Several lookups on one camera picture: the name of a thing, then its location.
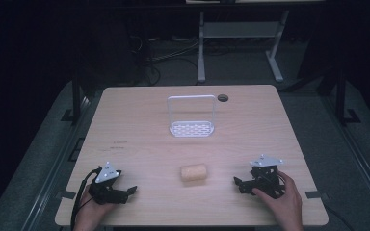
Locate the white perforated plastic rack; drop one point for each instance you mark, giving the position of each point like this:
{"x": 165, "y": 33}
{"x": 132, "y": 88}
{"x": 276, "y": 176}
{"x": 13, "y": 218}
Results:
{"x": 191, "y": 128}

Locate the white metal table frame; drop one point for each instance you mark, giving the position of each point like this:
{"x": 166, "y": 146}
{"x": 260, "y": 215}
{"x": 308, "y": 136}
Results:
{"x": 239, "y": 29}

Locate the beige bread roll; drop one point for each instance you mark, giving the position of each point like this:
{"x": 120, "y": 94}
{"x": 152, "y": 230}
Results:
{"x": 193, "y": 172}

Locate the person's left hand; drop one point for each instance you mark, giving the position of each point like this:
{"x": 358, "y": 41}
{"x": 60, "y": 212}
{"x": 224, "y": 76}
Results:
{"x": 91, "y": 213}

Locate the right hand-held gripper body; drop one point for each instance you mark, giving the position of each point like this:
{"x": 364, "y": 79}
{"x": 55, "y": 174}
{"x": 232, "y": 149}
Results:
{"x": 266, "y": 179}

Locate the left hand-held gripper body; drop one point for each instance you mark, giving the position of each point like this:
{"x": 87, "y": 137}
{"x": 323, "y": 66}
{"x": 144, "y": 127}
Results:
{"x": 104, "y": 189}

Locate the person's right hand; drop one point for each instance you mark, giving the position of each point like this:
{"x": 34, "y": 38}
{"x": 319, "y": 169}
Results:
{"x": 285, "y": 208}

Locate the black metal stand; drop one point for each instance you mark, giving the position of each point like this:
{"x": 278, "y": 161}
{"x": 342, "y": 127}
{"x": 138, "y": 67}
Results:
{"x": 76, "y": 96}
{"x": 342, "y": 96}

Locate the grey table edge bracket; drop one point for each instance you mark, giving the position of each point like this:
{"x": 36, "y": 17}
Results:
{"x": 314, "y": 194}
{"x": 67, "y": 194}

